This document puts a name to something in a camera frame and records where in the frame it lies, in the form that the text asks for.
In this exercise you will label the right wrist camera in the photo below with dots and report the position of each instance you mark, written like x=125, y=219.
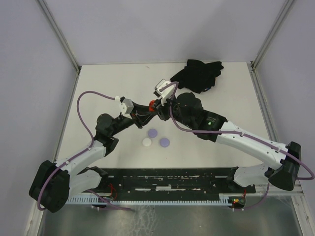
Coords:
x=164, y=90

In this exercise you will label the black cloth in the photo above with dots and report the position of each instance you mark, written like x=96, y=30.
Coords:
x=198, y=76

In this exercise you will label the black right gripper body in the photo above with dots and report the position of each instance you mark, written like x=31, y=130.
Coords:
x=163, y=111

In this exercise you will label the aluminium frame rail left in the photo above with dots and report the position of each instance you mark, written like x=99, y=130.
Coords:
x=58, y=33

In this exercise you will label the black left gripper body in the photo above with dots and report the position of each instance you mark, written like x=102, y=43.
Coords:
x=137, y=120

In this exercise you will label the orange round charging case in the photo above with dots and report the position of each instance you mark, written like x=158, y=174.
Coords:
x=152, y=106

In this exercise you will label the white round charging case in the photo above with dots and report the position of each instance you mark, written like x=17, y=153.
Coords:
x=146, y=142

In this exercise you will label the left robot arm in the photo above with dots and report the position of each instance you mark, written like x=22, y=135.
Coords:
x=56, y=182

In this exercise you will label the blue-white cable duct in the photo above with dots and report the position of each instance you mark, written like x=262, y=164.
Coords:
x=92, y=199

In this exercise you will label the purple charging case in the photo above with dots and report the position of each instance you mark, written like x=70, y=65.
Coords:
x=164, y=142
x=152, y=133

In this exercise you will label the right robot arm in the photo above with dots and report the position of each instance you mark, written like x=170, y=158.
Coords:
x=280, y=162

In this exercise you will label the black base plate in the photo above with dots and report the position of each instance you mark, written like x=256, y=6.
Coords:
x=170, y=183

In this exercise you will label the aluminium frame rail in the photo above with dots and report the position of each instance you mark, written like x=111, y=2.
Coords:
x=58, y=33
x=276, y=26

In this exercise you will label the aluminium frame rail right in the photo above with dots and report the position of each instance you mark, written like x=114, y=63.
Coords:
x=276, y=26

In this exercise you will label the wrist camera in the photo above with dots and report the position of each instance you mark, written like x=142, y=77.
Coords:
x=126, y=106
x=164, y=90

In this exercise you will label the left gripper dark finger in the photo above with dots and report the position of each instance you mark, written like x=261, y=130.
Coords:
x=145, y=118
x=140, y=109

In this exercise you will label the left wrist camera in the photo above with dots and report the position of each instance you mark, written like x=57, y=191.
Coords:
x=126, y=106

